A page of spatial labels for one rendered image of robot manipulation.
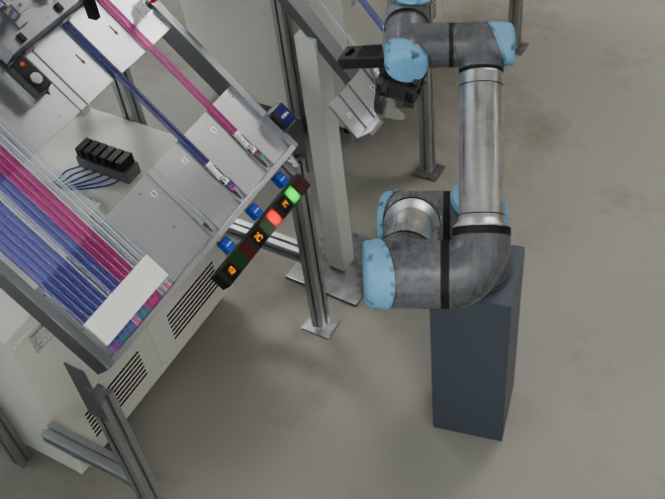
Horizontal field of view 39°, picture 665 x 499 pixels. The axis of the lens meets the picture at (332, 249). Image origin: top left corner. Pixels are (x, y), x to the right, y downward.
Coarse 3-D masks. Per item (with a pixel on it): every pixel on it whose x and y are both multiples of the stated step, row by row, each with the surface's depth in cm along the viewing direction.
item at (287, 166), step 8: (288, 168) 218; (296, 176) 215; (288, 184) 215; (280, 192) 215; (304, 192) 215; (288, 200) 212; (272, 208) 209; (280, 208) 211; (264, 216) 208; (256, 224) 207; (248, 232) 207; (264, 232) 207; (240, 240) 207; (248, 240) 204; (256, 248) 204; (224, 264) 199; (216, 272) 199; (240, 272) 201; (216, 280) 199; (224, 280) 198; (224, 288) 200
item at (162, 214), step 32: (224, 96) 209; (192, 128) 203; (224, 128) 207; (256, 128) 212; (160, 160) 196; (192, 160) 200; (224, 160) 205; (256, 160) 209; (128, 192) 190; (160, 192) 194; (192, 192) 198; (224, 192) 202; (128, 224) 188; (160, 224) 192; (192, 224) 196; (160, 256) 190; (192, 256) 194
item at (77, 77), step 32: (96, 0) 198; (128, 0) 202; (64, 32) 192; (96, 32) 196; (128, 32) 200; (160, 32) 205; (0, 64) 183; (64, 64) 190; (96, 64) 194; (128, 64) 198; (0, 96) 181; (64, 96) 188; (96, 96) 192; (32, 128) 183
